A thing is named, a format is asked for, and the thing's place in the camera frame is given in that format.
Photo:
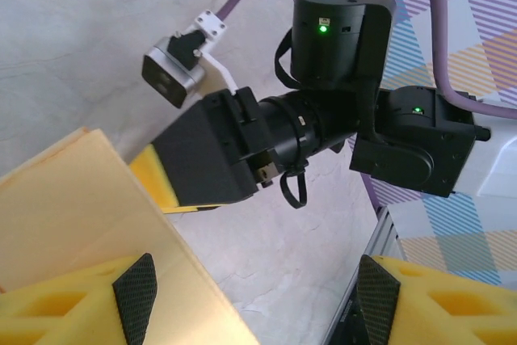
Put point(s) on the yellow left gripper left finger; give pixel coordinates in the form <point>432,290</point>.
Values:
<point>60,308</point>

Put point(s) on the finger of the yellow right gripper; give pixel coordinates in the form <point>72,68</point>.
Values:
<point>190,207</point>
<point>155,179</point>

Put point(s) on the right aluminium side rail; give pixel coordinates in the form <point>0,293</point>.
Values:
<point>383,236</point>

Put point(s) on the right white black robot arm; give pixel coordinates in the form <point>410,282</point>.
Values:
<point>501,159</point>

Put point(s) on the yellow paper box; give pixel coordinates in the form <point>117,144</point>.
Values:
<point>81,207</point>

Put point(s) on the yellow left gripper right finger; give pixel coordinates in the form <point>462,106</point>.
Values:
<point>452,312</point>

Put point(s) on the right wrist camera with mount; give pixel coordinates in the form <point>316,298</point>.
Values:
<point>169,74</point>

